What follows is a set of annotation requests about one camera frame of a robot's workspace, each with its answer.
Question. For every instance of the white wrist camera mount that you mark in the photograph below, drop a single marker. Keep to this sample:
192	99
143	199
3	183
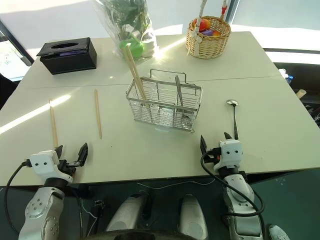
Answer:
42	163
231	153

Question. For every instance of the woven wicker basket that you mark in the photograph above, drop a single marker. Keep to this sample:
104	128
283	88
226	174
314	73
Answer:
207	45

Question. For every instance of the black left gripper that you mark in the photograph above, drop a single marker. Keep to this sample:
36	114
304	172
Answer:
67	167

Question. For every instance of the silver robot leg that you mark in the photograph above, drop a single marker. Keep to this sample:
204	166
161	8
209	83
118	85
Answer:
193	217
130	212

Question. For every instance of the silver right robot leg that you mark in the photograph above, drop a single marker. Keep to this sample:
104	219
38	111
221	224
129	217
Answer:
193	217

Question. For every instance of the silver left robot leg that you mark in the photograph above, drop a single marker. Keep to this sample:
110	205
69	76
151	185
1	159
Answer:
130	212

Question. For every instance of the silver metal cutlery piece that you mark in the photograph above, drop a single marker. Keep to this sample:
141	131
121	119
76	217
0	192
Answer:
179	90

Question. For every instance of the orange fruit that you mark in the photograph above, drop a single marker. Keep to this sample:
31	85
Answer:
216	33

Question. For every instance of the purple fruit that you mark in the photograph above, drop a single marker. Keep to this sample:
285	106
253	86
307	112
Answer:
207	32

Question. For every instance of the wooden roll end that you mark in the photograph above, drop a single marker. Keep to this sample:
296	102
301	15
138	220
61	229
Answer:
301	93

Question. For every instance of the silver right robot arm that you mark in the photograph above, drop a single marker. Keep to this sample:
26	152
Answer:
240	200

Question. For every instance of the wooden chopstick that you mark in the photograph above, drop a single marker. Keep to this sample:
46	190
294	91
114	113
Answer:
98	115
53	125
137	72
132	72

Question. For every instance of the white shoe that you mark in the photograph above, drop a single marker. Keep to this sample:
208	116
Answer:
278	232

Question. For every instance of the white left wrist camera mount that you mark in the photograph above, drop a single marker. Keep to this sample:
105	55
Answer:
42	163

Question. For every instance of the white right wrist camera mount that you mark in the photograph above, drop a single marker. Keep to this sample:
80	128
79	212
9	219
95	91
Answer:
231	153

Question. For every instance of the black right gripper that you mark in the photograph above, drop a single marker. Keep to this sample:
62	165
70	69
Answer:
213	155

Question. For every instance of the dark window post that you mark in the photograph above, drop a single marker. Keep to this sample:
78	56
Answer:
15	42

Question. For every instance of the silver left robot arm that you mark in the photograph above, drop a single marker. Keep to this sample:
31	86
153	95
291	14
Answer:
41	212

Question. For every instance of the red apple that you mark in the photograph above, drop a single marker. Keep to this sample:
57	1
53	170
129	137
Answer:
204	25

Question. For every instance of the dark rounded robot torso edge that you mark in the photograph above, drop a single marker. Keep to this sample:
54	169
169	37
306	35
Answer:
140	235

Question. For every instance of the black tissue box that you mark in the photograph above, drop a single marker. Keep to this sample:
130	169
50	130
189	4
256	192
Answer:
70	58

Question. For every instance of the green plant in plastic wrap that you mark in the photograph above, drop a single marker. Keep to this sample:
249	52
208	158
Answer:
130	27

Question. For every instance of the silver metal spoon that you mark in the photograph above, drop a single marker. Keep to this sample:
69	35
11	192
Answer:
235	120

